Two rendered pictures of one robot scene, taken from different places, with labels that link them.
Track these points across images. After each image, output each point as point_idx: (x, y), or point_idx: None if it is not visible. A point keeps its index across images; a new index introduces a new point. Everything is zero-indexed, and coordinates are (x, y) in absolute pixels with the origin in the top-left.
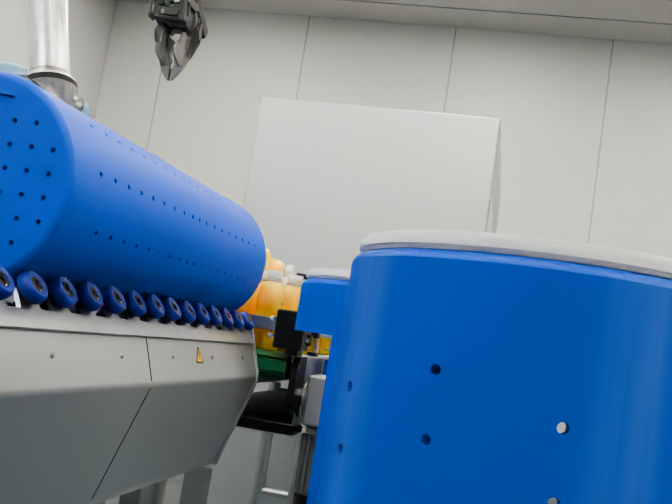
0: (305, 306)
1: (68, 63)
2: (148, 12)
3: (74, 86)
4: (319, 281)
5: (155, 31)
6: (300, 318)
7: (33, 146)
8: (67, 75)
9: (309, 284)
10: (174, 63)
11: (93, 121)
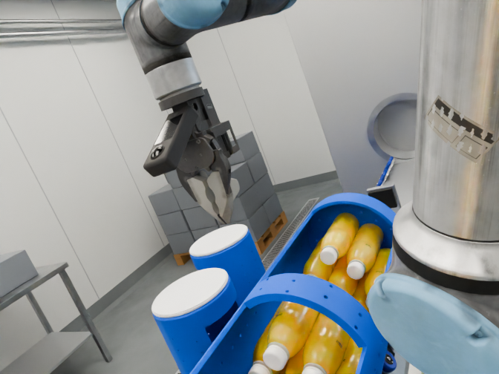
0: (233, 286)
1: (413, 181)
2: (238, 145)
3: (392, 238)
4: (229, 275)
5: (228, 163)
6: (235, 291)
7: (324, 228)
8: (439, 214)
9: (230, 278)
10: (217, 205)
11: (300, 225)
